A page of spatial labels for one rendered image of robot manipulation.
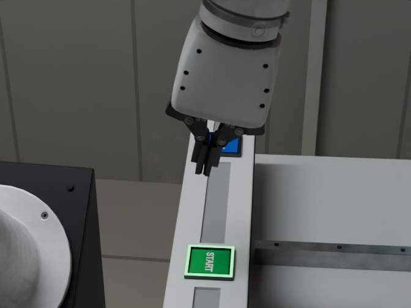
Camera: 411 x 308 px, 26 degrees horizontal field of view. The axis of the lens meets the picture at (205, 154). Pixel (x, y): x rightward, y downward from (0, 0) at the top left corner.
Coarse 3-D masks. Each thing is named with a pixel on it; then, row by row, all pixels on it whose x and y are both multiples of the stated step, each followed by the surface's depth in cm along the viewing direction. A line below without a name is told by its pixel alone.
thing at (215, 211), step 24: (192, 144) 127; (192, 168) 122; (216, 168) 122; (240, 168) 122; (192, 192) 117; (216, 192) 118; (240, 192) 117; (192, 216) 112; (216, 216) 113; (240, 216) 112; (192, 240) 108; (216, 240) 109; (240, 240) 108; (240, 264) 105; (168, 288) 101; (192, 288) 101; (216, 288) 101; (240, 288) 101
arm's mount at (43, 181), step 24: (0, 168) 104; (24, 168) 103; (48, 168) 103; (72, 168) 103; (48, 192) 102; (72, 192) 102; (72, 216) 101; (96, 216) 106; (72, 240) 100; (96, 240) 107; (72, 264) 100; (96, 264) 108; (72, 288) 99; (96, 288) 109
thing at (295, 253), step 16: (256, 240) 126; (256, 256) 125; (272, 256) 125; (288, 256) 125; (304, 256) 125; (320, 256) 125; (336, 256) 124; (352, 256) 124; (368, 256) 124; (384, 256) 124; (400, 256) 124
